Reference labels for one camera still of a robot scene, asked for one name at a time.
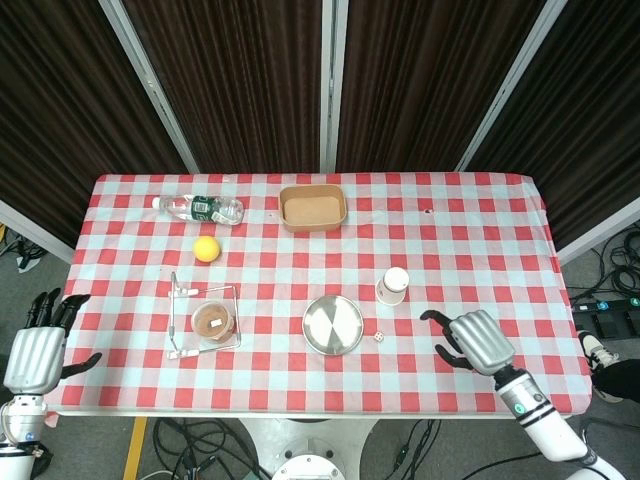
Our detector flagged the clear plastic water bottle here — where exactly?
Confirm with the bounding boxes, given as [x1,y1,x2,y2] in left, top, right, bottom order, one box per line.
[151,193,245,226]

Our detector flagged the round metal plate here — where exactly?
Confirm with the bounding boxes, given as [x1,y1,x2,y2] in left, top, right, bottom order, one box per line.
[301,294,365,357]

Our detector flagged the black trouser leg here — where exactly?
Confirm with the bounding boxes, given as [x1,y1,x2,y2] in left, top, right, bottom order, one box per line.
[592,359,640,404]

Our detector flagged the brown kraft paper box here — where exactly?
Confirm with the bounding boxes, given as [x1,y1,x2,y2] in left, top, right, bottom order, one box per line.
[277,183,349,234]

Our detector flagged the red white checked tablecloth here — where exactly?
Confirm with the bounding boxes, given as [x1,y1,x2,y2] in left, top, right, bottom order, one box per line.
[47,172,594,419]

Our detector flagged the white paper cup blue print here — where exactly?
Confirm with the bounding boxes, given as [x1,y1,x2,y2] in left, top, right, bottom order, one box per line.
[375,266,410,306]

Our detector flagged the white black sneaker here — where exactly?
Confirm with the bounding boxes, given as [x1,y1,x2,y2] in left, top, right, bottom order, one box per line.
[577,329,621,374]

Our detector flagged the yellow ball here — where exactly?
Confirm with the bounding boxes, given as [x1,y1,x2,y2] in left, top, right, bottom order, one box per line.
[192,235,222,264]

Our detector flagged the dark brown partition panel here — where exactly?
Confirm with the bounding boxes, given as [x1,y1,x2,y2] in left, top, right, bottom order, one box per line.
[467,0,640,250]
[122,0,324,174]
[335,0,549,174]
[0,0,189,249]

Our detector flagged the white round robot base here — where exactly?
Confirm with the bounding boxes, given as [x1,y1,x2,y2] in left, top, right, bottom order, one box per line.
[272,438,351,480]

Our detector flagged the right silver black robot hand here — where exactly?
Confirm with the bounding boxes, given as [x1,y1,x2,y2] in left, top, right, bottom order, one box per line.
[419,308,517,377]

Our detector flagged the black power strip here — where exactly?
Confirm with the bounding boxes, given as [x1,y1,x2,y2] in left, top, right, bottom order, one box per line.
[571,295,640,315]

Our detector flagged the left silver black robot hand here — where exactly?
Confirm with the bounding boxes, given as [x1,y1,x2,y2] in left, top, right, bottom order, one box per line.
[3,288,104,394]

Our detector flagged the black cable bundle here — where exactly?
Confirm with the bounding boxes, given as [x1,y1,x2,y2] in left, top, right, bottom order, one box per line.
[564,232,640,301]
[0,224,47,274]
[149,417,281,480]

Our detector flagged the black cable with adapter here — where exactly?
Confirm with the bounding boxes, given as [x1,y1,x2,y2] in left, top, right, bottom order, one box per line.
[364,418,544,480]

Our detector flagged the metal wire stand white feet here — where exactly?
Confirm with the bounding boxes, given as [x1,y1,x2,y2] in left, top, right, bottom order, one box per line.
[167,271,243,360]

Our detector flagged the yellow floor tape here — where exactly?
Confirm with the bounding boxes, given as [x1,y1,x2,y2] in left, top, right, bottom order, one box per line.
[122,417,149,480]

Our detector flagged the clear plastic jar brown contents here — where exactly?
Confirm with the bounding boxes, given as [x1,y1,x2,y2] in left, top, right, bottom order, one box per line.
[190,301,236,344]

